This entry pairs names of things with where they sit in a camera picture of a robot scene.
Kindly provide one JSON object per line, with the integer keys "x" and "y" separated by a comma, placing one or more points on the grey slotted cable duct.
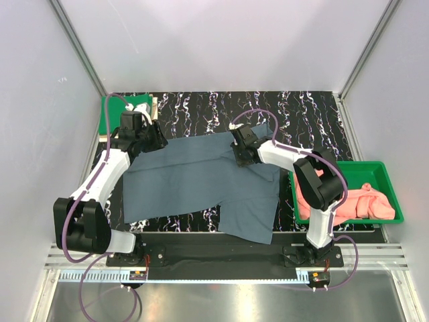
{"x": 125, "y": 276}

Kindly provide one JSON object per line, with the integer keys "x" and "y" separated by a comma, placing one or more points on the pink t-shirt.
{"x": 368, "y": 204}

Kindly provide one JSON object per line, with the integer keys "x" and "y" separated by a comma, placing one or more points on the aluminium frame rail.
{"x": 371, "y": 257}

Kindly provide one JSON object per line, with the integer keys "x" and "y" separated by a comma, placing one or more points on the blue-grey t-shirt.
{"x": 200, "y": 172}

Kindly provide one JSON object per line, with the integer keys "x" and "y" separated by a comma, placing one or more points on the folded beige t-shirt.
{"x": 154, "y": 115}

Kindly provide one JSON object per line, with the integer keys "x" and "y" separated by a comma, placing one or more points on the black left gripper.
{"x": 159, "y": 141}

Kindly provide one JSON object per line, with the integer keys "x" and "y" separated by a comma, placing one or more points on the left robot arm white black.
{"x": 80, "y": 221}

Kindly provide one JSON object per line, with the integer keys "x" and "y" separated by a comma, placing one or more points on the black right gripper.
{"x": 241, "y": 163}

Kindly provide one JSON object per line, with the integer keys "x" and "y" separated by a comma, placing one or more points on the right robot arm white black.
{"x": 321, "y": 182}

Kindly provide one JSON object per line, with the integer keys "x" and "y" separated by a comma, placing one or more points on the folded green t-shirt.
{"x": 116, "y": 107}

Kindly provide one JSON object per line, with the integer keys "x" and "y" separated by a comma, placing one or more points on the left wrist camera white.
{"x": 143, "y": 108}

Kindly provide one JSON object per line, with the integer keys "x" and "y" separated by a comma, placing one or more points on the green plastic bin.
{"x": 375, "y": 174}

